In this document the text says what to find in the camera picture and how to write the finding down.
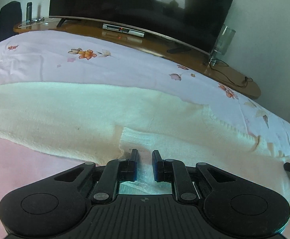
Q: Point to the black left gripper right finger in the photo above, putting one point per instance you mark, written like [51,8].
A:
[162,169]

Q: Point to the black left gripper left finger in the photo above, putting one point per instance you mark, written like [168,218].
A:
[128,168]

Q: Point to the cream white knit garment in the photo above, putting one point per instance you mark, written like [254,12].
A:
[99,123]

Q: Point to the wooden TV stand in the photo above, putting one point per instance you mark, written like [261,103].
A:
[158,46]

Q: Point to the silver set-top box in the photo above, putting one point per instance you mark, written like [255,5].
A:
[121,29]

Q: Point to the pink floral bed sheet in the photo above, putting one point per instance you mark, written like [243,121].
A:
[58,57]

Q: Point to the clear glass vase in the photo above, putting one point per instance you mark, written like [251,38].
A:
[222,44]

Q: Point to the large curved black television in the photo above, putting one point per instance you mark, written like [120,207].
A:
[196,23]

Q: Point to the glass tray with items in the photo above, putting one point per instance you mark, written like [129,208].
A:
[34,21]

